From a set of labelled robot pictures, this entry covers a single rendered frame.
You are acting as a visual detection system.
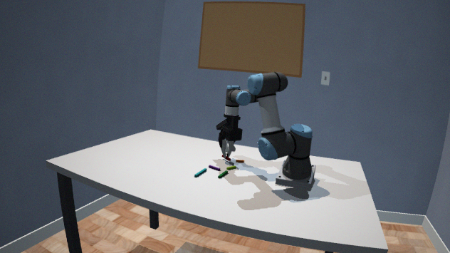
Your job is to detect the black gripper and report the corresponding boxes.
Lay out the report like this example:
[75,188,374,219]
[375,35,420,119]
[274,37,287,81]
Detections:
[219,114,242,159]

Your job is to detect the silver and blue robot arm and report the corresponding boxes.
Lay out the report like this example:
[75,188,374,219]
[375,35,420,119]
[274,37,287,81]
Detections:
[225,72,313,180]

